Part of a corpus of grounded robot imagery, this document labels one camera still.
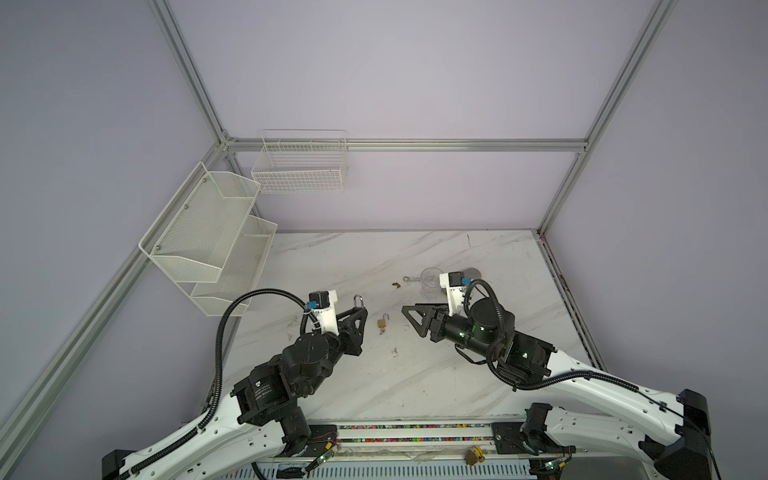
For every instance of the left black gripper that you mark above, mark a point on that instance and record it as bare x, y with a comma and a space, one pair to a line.
354, 338

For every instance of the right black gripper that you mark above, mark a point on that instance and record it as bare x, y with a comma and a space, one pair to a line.
432, 318

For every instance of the small brass padlock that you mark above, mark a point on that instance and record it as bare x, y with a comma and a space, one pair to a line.
383, 323

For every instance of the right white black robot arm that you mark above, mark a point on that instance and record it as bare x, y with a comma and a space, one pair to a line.
669, 432

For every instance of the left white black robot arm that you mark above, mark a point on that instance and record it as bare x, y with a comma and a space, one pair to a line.
259, 418

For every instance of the clear plastic cup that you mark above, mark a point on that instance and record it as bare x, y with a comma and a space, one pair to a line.
431, 289

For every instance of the white two-tier mesh shelf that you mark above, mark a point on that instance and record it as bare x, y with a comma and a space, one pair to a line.
208, 240

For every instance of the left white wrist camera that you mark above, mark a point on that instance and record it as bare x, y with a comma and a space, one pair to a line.
322, 306

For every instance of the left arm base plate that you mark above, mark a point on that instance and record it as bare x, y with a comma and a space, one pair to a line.
321, 437

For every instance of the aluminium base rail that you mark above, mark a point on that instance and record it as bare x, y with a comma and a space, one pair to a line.
401, 450

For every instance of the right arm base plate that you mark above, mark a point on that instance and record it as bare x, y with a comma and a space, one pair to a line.
521, 438

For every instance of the white wire basket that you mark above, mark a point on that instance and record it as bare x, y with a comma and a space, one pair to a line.
298, 161

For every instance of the aluminium frame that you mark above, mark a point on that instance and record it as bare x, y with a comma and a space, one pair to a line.
37, 406

